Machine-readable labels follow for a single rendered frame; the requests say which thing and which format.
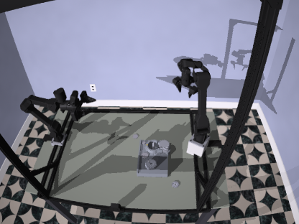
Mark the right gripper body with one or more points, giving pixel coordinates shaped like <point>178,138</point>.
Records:
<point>186,83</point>

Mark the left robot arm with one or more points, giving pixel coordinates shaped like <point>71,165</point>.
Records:
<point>53,105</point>

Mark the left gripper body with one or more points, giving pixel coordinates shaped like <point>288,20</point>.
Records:
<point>78,103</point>

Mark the grey toothed gear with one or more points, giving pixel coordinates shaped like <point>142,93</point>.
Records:
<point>150,164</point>

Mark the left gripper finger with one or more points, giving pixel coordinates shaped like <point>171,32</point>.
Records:
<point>89,99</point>
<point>82,112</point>

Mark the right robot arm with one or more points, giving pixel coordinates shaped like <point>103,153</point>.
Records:
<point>202,79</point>

